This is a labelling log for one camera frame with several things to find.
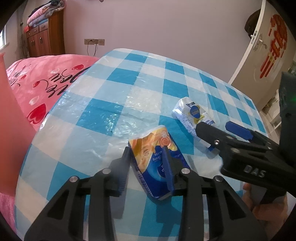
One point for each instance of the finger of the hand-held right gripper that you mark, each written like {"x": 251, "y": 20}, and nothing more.
{"x": 240, "y": 131}
{"x": 210, "y": 134}

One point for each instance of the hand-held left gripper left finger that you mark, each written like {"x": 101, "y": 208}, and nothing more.
{"x": 123, "y": 171}

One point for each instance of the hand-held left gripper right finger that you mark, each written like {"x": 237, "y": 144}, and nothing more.
{"x": 168, "y": 169}

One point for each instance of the blue orange tissue packet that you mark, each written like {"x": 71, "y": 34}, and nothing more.
{"x": 152, "y": 162}

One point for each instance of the orange plastic basin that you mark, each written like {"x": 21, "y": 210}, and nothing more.
{"x": 11, "y": 127}

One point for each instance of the person's right hand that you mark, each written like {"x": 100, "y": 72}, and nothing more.
{"x": 266, "y": 212}

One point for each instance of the white door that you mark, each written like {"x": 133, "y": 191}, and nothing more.
{"x": 261, "y": 69}

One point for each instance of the blue white checkered tablecloth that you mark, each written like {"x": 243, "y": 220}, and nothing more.
{"x": 148, "y": 76}

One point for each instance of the red hanging door ornament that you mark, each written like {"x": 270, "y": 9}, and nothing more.
{"x": 276, "y": 39}

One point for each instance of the dark hanging object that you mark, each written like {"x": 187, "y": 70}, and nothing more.
{"x": 252, "y": 23}

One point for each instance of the pink printed blanket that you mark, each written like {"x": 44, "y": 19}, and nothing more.
{"x": 46, "y": 76}

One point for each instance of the brown wooden cabinet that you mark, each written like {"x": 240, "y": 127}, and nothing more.
{"x": 46, "y": 39}

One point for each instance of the window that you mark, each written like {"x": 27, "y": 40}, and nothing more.
{"x": 3, "y": 40}

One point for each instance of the pile of folded blankets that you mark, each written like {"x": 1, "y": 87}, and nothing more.
{"x": 46, "y": 10}

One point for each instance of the wall socket strip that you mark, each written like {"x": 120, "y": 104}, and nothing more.
{"x": 94, "y": 42}

